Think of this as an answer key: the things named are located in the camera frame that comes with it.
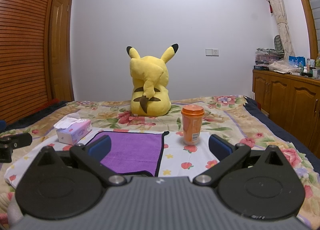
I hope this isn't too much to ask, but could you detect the wooden slatted wardrobe door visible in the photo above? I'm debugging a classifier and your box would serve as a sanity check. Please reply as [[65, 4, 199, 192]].
[[1, 0, 53, 124]]

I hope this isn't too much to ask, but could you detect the purple and grey microfiber towel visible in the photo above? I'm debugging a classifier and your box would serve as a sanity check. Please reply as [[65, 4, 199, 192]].
[[87, 131, 169, 177]]

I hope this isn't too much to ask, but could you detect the brown wooden sideboard cabinet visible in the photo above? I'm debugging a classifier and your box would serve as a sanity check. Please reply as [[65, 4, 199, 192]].
[[252, 70, 319, 157]]

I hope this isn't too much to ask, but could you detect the blue printed gift bag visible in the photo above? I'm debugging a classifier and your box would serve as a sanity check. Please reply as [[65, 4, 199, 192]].
[[289, 56, 306, 68]]

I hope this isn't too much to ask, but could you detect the white wall switch socket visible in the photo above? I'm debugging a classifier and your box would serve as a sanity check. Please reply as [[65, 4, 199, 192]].
[[205, 49, 219, 57]]

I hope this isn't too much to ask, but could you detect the beige patterned curtain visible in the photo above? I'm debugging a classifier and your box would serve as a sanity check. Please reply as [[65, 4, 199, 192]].
[[269, 0, 295, 59]]

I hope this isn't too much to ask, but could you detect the green woven hand fan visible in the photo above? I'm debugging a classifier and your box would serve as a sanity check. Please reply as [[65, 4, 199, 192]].
[[274, 35, 283, 51]]

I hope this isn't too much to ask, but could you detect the beige folded cloth pile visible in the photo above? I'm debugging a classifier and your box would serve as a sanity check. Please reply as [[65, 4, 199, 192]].
[[268, 59, 301, 74]]

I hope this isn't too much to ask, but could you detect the orange lidded plastic cup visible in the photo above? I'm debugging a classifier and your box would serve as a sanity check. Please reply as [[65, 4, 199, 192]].
[[181, 104, 204, 145]]

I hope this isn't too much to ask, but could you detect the purple tissue box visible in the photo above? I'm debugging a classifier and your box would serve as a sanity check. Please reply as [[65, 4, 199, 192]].
[[54, 116, 92, 145]]

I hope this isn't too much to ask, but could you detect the stack of folded fabrics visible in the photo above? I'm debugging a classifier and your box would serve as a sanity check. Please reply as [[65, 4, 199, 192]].
[[255, 48, 284, 65]]

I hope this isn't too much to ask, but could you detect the floral bed blanket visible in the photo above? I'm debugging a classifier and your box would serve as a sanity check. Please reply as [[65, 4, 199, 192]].
[[1, 95, 319, 229]]

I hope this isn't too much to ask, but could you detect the yellow Pikachu plush toy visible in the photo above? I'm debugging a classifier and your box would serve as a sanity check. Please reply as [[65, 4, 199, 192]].
[[126, 44, 178, 117]]

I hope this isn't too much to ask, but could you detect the brown wooden room door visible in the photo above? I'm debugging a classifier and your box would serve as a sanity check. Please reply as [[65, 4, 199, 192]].
[[48, 0, 74, 101]]

